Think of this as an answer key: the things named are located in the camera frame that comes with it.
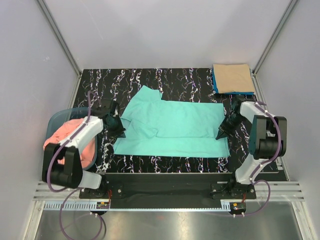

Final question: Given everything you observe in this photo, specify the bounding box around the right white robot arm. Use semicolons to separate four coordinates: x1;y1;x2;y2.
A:
216;96;287;199

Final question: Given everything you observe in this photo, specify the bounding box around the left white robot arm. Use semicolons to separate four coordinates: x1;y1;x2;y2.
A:
42;100;126;198

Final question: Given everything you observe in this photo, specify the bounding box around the teal t-shirt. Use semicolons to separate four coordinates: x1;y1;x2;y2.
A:
113;85;230;158

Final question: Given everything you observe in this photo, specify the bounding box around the blue plastic basket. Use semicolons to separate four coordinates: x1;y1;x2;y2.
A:
43;107;98;171

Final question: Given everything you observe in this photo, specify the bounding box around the right aluminium frame post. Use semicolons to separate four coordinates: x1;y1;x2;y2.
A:
251;0;301;76

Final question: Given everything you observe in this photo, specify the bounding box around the pink t-shirt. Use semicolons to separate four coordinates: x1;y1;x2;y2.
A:
42;118;98;169

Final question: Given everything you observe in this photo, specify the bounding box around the folded blue t-shirt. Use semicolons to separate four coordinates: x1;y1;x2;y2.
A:
212;71;255;95

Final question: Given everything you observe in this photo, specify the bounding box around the white slotted cable duct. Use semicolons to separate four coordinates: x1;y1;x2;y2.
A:
44;199;234;212

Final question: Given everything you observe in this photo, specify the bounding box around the left aluminium frame post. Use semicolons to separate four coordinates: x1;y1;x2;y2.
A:
34;0;83;78

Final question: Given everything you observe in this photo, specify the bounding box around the folded beige t-shirt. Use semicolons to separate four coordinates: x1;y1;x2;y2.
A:
212;64;255;95

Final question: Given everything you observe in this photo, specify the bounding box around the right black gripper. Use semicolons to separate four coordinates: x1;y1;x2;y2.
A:
216;113;246;140

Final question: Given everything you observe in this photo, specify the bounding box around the aluminium frame post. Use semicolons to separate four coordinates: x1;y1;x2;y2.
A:
34;0;83;78
251;0;301;76

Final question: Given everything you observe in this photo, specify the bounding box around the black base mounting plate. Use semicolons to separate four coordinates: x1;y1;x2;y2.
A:
79;173;257;204

